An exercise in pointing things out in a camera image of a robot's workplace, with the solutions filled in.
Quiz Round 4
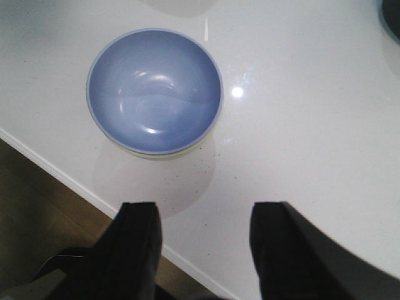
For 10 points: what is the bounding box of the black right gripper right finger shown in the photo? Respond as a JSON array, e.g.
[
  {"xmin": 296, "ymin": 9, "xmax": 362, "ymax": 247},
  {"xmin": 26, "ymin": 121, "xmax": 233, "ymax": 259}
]
[{"xmin": 249, "ymin": 202, "xmax": 399, "ymax": 299}]

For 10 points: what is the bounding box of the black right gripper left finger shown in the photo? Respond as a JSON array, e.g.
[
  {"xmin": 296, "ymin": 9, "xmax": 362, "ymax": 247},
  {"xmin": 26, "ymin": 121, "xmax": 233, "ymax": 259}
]
[{"xmin": 34, "ymin": 202, "xmax": 162, "ymax": 299}]

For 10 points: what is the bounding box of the blue bowl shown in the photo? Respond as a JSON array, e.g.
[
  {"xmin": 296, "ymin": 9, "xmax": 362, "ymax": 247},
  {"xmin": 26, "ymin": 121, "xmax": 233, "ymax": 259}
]
[{"xmin": 86, "ymin": 28, "xmax": 223, "ymax": 153}]

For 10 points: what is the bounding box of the black and chrome toaster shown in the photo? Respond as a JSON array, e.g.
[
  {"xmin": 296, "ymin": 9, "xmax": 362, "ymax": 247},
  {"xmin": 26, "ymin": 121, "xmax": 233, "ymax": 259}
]
[{"xmin": 381, "ymin": 0, "xmax": 400, "ymax": 38}]

